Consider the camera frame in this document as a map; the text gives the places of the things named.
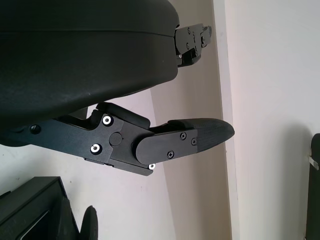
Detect black upright panel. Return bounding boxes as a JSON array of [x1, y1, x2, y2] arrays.
[[305, 132, 320, 240]]

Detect black camera box base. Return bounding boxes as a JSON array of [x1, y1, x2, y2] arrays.
[[0, 175, 68, 240]]

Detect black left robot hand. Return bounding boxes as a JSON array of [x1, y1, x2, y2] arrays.
[[0, 0, 236, 178]]

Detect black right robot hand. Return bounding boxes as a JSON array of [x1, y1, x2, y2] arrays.
[[53, 197, 99, 240]]

